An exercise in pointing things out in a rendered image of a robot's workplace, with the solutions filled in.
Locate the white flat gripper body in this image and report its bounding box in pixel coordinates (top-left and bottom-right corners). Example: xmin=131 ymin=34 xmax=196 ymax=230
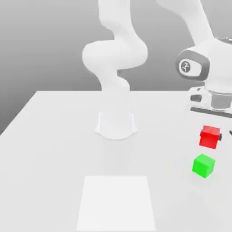
xmin=189 ymin=106 xmax=232 ymax=122

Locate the small red cube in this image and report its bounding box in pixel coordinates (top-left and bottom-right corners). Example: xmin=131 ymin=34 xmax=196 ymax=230
xmin=198 ymin=125 xmax=221 ymax=150

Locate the small green cube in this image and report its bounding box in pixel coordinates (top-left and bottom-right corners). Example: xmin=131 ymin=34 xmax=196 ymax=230
xmin=192 ymin=153 xmax=216 ymax=179

